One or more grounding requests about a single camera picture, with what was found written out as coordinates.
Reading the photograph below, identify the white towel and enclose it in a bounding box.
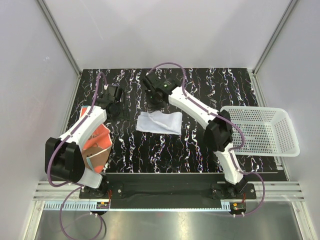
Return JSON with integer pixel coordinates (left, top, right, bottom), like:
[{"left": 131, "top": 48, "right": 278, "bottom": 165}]
[{"left": 136, "top": 111, "right": 183, "bottom": 135}]

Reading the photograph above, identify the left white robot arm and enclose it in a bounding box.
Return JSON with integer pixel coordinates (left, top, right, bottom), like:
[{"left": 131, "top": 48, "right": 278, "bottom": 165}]
[{"left": 44, "top": 85, "right": 125, "bottom": 198}]

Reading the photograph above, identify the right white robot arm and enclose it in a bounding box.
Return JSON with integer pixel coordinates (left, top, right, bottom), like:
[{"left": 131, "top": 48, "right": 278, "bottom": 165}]
[{"left": 142, "top": 72, "right": 248, "bottom": 199}]

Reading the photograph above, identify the orange brown towel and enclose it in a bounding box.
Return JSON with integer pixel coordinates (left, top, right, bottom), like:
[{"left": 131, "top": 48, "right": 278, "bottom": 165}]
[{"left": 79, "top": 104, "right": 113, "bottom": 174}]

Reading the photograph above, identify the white plastic basket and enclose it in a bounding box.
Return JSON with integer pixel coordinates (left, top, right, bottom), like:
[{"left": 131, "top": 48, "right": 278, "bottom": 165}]
[{"left": 221, "top": 105, "right": 300, "bottom": 157}]

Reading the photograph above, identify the white cable duct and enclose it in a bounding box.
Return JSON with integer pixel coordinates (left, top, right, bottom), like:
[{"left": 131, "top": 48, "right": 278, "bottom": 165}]
[{"left": 43, "top": 201, "right": 237, "bottom": 211}]

